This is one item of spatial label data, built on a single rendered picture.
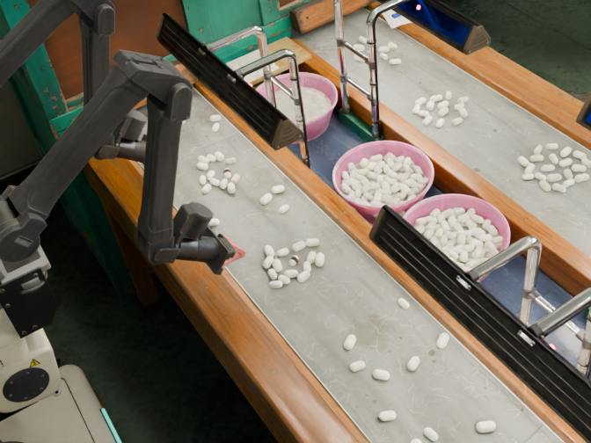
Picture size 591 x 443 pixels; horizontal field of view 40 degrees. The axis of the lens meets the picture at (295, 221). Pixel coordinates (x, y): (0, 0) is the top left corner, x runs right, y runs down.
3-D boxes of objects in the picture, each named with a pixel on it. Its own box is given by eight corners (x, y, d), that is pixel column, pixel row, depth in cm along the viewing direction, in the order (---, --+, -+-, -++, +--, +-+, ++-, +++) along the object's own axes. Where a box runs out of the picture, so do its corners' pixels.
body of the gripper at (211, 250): (212, 226, 182) (186, 221, 176) (234, 251, 175) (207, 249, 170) (200, 249, 184) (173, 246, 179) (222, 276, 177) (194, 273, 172)
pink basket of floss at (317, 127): (329, 154, 235) (326, 128, 228) (243, 147, 242) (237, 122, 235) (347, 99, 253) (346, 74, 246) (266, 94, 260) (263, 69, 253)
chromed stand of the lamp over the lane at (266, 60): (260, 214, 220) (233, 78, 189) (225, 177, 233) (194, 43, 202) (317, 184, 226) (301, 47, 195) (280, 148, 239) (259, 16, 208)
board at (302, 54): (222, 99, 245) (222, 96, 244) (200, 78, 254) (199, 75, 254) (312, 58, 255) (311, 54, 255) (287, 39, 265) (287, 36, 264)
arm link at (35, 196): (124, 26, 138) (151, 54, 132) (174, 63, 149) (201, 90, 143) (-33, 221, 143) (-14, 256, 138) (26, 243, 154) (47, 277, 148)
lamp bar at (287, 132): (275, 152, 181) (271, 127, 176) (156, 40, 221) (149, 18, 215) (304, 137, 183) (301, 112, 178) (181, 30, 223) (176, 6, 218)
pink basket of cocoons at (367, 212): (401, 247, 205) (400, 221, 199) (316, 212, 218) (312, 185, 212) (451, 185, 220) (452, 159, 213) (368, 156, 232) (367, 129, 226)
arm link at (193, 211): (133, 236, 169) (151, 262, 164) (156, 192, 165) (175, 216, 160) (178, 240, 178) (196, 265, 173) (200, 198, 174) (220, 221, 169)
